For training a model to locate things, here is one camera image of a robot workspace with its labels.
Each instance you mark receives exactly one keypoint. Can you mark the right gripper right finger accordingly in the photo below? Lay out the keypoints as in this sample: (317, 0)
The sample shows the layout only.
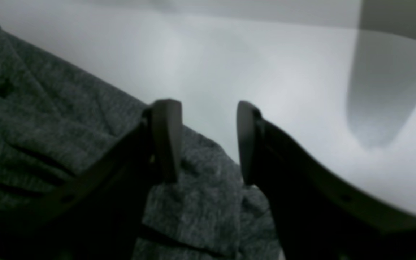
(317, 215)

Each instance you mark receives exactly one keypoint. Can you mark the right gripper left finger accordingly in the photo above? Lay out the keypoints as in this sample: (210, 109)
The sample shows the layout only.
(98, 215)

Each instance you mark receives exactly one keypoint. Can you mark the dark grey t-shirt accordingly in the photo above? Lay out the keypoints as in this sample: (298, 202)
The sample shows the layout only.
(56, 120)

